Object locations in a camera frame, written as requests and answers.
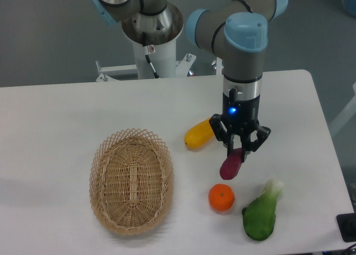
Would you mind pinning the yellow squash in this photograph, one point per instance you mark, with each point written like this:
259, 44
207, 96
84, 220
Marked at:
199, 135

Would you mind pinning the green bok choy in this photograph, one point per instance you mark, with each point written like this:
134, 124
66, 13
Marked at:
259, 216

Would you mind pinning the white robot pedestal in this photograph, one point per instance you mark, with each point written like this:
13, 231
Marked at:
154, 41

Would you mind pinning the black device at table edge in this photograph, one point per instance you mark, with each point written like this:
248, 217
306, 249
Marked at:
346, 224

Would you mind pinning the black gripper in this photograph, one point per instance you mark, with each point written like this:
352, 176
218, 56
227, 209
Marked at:
239, 116

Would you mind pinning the oval wicker basket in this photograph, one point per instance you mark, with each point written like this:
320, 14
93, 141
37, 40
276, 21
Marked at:
131, 182

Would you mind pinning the purple sweet potato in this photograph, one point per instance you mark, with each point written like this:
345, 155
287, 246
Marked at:
231, 165

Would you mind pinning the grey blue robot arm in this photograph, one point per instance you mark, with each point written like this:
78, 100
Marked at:
237, 34

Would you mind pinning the orange tangerine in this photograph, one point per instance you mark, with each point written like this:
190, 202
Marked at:
221, 197

